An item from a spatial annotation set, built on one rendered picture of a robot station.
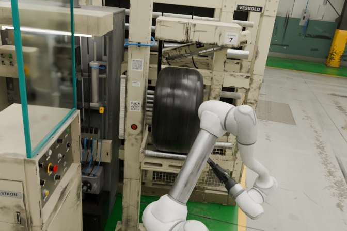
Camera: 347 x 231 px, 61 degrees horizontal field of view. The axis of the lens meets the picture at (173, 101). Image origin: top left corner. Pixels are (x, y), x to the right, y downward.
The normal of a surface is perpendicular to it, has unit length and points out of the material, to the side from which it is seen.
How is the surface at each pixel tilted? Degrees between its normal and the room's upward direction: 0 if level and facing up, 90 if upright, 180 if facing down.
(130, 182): 90
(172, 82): 33
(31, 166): 90
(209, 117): 60
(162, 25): 90
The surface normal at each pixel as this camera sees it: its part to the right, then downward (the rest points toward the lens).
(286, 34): -0.22, 0.33
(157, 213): -0.55, -0.45
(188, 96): 0.03, -0.33
